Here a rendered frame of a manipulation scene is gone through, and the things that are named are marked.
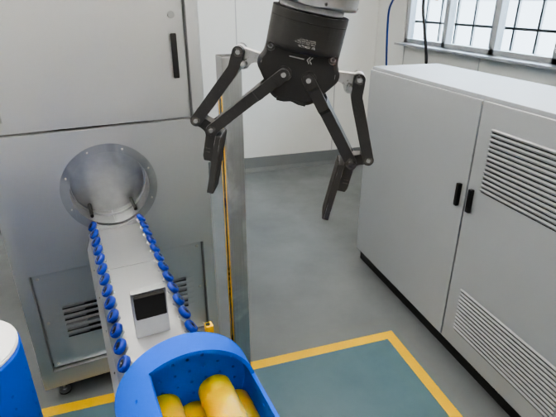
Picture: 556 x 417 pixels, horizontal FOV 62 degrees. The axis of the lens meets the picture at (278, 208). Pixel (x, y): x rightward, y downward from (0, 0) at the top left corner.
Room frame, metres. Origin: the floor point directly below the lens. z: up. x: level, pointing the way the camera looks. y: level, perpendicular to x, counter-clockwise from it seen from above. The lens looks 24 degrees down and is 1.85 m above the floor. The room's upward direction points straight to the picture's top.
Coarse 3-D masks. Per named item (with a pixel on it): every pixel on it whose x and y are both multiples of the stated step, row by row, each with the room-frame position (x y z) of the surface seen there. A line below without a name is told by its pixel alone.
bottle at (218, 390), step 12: (204, 384) 0.70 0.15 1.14; (216, 384) 0.69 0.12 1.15; (228, 384) 0.70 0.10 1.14; (204, 396) 0.67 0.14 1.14; (216, 396) 0.66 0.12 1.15; (228, 396) 0.66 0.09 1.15; (204, 408) 0.66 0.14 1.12; (216, 408) 0.63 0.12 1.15; (228, 408) 0.63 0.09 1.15; (240, 408) 0.64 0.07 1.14
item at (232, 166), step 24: (216, 72) 1.41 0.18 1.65; (240, 72) 1.38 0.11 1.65; (240, 96) 1.38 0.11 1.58; (240, 120) 1.38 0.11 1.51; (240, 144) 1.38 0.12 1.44; (240, 168) 1.38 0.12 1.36; (240, 192) 1.38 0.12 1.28; (240, 216) 1.37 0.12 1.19; (240, 240) 1.37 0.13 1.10; (240, 264) 1.37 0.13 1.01; (240, 288) 1.37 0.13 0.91; (240, 312) 1.37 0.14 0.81; (240, 336) 1.37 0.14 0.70
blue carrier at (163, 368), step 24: (192, 336) 0.73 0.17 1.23; (216, 336) 0.76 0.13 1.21; (144, 360) 0.69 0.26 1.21; (168, 360) 0.67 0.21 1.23; (192, 360) 0.74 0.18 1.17; (216, 360) 0.76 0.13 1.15; (240, 360) 0.73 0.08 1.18; (120, 384) 0.68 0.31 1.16; (144, 384) 0.63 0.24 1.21; (168, 384) 0.72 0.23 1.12; (192, 384) 0.74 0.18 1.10; (240, 384) 0.78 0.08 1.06; (120, 408) 0.63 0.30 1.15; (144, 408) 0.59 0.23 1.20; (264, 408) 0.69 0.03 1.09
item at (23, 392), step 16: (16, 352) 0.92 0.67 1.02; (0, 368) 0.87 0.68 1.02; (16, 368) 0.90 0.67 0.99; (0, 384) 0.85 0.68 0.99; (16, 384) 0.89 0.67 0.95; (32, 384) 0.96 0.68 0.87; (0, 400) 0.84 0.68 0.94; (16, 400) 0.87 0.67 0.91; (32, 400) 0.93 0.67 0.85; (0, 416) 0.83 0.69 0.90; (16, 416) 0.86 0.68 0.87; (32, 416) 0.91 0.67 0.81
